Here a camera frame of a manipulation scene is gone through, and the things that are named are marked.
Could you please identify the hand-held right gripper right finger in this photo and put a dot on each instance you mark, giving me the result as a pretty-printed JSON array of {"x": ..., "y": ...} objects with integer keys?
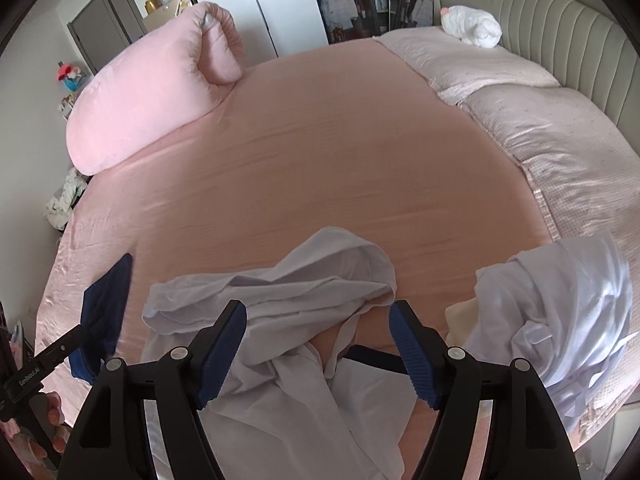
[{"x": 415, "y": 355}]

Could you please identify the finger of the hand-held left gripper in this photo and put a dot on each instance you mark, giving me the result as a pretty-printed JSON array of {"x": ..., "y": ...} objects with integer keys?
[{"x": 62, "y": 342}]

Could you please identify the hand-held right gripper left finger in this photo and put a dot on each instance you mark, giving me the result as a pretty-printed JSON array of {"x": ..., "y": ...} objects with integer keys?
[{"x": 222, "y": 355}]

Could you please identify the navy pants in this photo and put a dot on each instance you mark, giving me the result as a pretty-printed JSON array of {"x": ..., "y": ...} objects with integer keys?
[{"x": 107, "y": 300}]

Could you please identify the white jacket with navy trim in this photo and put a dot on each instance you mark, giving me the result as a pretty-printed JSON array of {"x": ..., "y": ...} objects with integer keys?
[{"x": 300, "y": 410}]

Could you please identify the pile of pale clothes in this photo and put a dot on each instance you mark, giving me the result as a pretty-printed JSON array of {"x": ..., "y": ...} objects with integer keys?
[{"x": 62, "y": 200}]

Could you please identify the lavender crumpled garment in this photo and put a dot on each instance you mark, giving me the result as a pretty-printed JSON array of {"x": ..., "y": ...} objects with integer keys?
[{"x": 565, "y": 310}]

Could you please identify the pink bed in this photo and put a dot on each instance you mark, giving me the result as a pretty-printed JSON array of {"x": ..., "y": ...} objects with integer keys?
[{"x": 325, "y": 160}]

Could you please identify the white shelf rack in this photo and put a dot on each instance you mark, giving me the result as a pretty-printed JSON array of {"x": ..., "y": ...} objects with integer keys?
[{"x": 67, "y": 105}]

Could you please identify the pale pink quilted bedspread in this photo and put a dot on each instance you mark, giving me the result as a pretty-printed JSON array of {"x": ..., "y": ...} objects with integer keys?
[{"x": 550, "y": 135}]

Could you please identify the red and blue plush toy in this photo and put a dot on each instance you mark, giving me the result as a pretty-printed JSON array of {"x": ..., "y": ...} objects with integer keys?
[{"x": 70, "y": 72}]

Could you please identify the pink folded duvet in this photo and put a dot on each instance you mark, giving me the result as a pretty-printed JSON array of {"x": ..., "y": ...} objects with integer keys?
[{"x": 150, "y": 75}]

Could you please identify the grey door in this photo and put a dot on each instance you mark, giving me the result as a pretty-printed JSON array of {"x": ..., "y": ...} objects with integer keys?
[{"x": 105, "y": 20}]

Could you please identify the white plush toy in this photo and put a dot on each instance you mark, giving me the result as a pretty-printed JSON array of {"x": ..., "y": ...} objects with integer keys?
[{"x": 475, "y": 25}]

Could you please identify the beige cabinet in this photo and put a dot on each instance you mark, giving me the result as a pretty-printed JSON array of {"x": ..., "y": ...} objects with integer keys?
[{"x": 167, "y": 15}]

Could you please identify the gold jar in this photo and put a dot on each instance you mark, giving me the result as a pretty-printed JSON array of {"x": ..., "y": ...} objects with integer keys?
[{"x": 152, "y": 6}]

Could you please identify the white wardrobe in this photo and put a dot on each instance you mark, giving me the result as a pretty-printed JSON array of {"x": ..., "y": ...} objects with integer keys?
[{"x": 260, "y": 5}]

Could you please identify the grey padded headboard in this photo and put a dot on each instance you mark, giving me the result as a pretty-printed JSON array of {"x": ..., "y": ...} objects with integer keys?
[{"x": 565, "y": 35}]

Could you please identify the black glass wardrobe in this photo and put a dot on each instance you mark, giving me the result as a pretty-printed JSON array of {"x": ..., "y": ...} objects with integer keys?
[{"x": 370, "y": 0}]

